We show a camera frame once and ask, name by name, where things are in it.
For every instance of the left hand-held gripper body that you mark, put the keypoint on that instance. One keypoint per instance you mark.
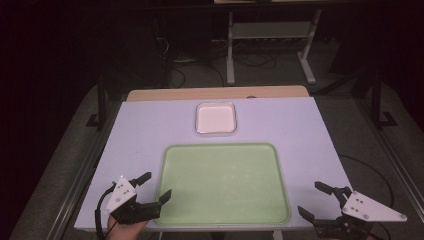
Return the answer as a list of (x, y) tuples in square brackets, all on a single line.
[(120, 195)]

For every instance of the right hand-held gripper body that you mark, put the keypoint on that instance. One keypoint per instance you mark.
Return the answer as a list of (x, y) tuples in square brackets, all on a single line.
[(363, 208)]

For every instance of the person's left hand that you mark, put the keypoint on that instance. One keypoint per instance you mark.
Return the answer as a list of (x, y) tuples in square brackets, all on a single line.
[(121, 231)]

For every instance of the white table cover board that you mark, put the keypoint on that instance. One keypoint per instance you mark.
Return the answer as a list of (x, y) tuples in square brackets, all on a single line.
[(140, 133)]

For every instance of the green tray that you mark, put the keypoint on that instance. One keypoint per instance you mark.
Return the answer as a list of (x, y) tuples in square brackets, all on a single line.
[(223, 183)]

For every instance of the black metal stand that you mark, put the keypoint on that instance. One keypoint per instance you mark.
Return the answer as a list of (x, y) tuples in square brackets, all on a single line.
[(377, 100), (101, 103)]

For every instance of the white square dish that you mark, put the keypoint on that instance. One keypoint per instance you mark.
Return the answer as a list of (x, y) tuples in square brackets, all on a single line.
[(215, 118)]

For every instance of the aluminium rail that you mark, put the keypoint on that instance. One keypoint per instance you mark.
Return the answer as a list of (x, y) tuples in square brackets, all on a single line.
[(396, 156), (78, 180)]

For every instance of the white metal table frame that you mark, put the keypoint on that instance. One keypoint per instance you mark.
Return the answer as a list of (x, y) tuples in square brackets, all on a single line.
[(271, 30)]

